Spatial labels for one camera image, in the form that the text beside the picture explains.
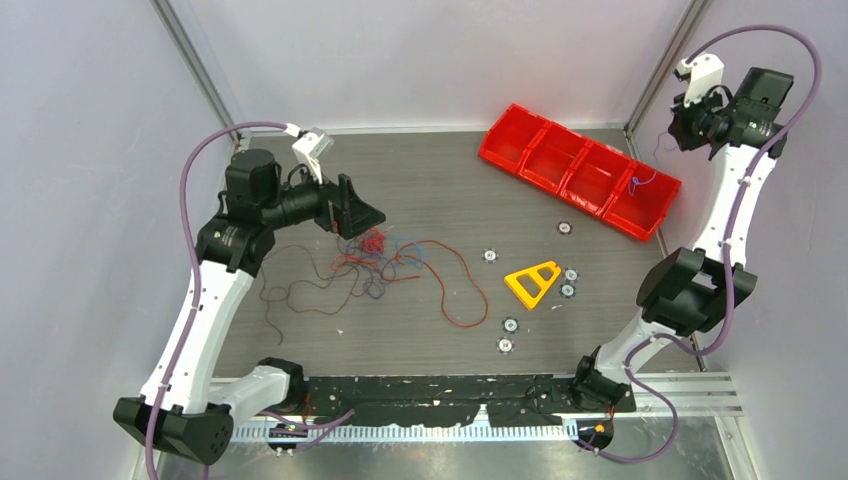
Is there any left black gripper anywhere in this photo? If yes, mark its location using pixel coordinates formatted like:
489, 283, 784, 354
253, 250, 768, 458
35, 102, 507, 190
262, 156, 385, 238

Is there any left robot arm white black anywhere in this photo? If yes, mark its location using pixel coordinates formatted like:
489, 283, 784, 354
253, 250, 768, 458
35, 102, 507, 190
113, 149, 386, 466

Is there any yellow triangular plastic block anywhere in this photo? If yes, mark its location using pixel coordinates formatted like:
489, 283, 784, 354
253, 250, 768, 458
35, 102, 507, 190
504, 261, 563, 311

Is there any poker chip lower right pair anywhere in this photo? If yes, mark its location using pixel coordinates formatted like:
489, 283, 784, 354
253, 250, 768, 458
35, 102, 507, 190
558, 283, 576, 298

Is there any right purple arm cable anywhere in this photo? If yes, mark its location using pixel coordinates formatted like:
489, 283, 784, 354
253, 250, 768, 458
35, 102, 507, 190
576, 25, 823, 465

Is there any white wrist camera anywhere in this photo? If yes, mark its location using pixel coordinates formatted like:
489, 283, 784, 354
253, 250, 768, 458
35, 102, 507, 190
284, 123, 334, 184
673, 53, 724, 107

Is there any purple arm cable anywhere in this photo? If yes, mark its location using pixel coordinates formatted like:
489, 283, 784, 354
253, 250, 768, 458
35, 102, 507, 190
576, 25, 823, 465
142, 121, 359, 480

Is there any poker chip upper right pair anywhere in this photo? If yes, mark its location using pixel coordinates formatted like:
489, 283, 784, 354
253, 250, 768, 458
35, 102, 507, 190
562, 268, 580, 283

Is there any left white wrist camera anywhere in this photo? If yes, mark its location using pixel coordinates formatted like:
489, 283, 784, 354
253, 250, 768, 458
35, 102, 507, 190
284, 123, 334, 184

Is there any poker chip lowest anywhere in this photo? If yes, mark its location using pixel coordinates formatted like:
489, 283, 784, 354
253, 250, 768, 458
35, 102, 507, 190
496, 337, 515, 355

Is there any poker chip pair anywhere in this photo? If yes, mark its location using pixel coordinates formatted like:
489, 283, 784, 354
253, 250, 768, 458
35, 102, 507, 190
562, 268, 580, 283
558, 283, 576, 298

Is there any purple wire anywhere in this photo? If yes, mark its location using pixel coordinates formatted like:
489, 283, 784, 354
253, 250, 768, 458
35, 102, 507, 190
337, 235, 415, 301

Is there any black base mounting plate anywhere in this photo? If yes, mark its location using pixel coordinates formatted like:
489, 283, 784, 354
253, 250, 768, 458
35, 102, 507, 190
306, 374, 610, 428

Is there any red four-compartment bin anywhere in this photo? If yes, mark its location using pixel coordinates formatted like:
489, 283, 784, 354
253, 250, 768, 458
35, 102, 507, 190
478, 104, 682, 242

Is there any poker chip centre table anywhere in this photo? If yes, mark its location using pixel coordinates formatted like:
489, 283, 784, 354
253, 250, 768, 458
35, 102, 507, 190
481, 248, 499, 263

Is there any blue wire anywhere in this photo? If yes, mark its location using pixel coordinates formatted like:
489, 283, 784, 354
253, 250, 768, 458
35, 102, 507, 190
626, 132, 677, 199

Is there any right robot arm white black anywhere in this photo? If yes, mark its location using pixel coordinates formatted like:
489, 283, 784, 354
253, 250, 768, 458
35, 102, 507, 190
569, 67, 794, 411

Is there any red wire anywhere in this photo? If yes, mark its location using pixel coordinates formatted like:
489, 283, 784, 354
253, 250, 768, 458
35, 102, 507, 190
329, 228, 490, 330

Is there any aluminium frame rail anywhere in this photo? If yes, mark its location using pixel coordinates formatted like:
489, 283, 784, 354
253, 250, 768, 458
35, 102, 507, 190
295, 374, 741, 418

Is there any poker chip lower upper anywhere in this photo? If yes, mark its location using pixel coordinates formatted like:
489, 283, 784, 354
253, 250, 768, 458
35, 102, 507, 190
502, 317, 520, 334

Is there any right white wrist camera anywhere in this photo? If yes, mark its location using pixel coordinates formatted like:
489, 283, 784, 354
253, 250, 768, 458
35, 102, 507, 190
673, 53, 724, 107

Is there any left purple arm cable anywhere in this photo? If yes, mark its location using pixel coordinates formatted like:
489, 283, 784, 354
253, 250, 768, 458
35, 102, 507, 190
142, 121, 359, 480

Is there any white slotted cable duct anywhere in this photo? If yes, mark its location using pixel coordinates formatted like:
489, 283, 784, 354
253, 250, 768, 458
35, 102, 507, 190
230, 421, 579, 443

